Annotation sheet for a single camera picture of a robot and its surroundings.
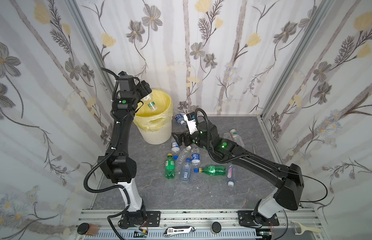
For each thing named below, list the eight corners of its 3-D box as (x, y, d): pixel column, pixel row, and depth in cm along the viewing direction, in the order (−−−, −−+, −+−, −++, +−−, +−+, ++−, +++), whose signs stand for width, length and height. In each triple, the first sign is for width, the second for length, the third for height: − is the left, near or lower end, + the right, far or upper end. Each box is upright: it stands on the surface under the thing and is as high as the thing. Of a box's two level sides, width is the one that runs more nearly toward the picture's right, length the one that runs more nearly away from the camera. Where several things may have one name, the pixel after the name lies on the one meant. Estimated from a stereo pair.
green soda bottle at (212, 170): (193, 176, 90) (194, 172, 86) (193, 169, 93) (194, 165, 89) (225, 176, 90) (227, 173, 86) (224, 169, 93) (225, 165, 89)
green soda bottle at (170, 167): (164, 179, 89) (163, 175, 85) (167, 155, 99) (166, 151, 95) (174, 179, 89) (173, 175, 85) (176, 155, 99) (175, 151, 95)
